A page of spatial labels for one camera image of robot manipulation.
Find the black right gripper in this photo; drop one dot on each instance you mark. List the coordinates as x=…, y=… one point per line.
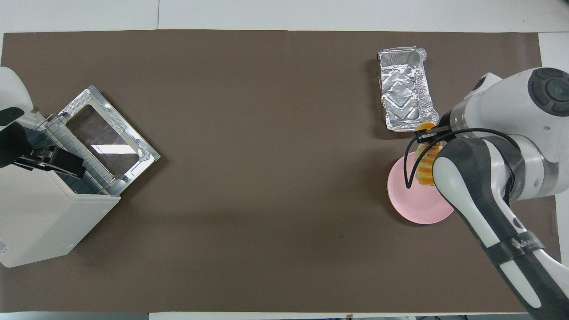
x=446, y=120

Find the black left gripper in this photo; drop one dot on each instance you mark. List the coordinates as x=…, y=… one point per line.
x=13, y=144

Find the yellow ridged bread loaf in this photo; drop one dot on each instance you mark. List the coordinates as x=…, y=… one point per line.
x=426, y=171

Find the aluminium foil tray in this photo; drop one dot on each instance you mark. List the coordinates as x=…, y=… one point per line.
x=402, y=89

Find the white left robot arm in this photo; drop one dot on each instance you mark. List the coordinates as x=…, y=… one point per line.
x=11, y=89

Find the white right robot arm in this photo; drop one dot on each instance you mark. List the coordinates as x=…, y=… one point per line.
x=489, y=178

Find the cream toaster oven body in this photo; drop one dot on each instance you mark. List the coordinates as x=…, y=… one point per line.
x=40, y=213

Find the glass oven door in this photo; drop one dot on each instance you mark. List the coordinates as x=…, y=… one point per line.
x=106, y=138

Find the pink round plate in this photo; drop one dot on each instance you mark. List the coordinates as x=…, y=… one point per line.
x=413, y=204

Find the brown table mat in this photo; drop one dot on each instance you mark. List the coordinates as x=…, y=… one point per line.
x=266, y=178

